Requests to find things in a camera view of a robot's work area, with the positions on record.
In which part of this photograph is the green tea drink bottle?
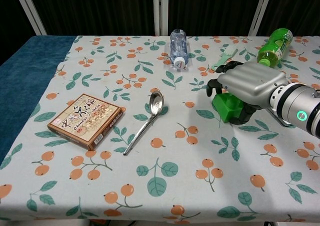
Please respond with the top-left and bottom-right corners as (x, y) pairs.
(256, 28), (294, 68)

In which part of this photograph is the floral orange-fruit tablecloth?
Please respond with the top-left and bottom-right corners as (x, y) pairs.
(0, 35), (320, 226)

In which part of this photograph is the white screen frame post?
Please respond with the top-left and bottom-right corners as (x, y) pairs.
(247, 0), (274, 36)
(152, 0), (170, 36)
(14, 0), (47, 36)

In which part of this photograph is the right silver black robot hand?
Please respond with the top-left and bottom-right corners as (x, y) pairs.
(206, 60), (288, 125)

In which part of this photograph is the clear plastic water bottle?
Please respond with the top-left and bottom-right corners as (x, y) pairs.
(169, 28), (190, 70)

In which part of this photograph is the blue table cloth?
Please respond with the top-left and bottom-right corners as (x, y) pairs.
(0, 35), (77, 165)

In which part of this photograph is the long metal spoon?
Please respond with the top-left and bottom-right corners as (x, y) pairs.
(123, 90), (165, 156)

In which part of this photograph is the green box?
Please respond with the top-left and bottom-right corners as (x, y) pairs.
(212, 92), (245, 124)

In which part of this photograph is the brown Chinese chess box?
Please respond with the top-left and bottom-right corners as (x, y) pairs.
(46, 93), (126, 152)

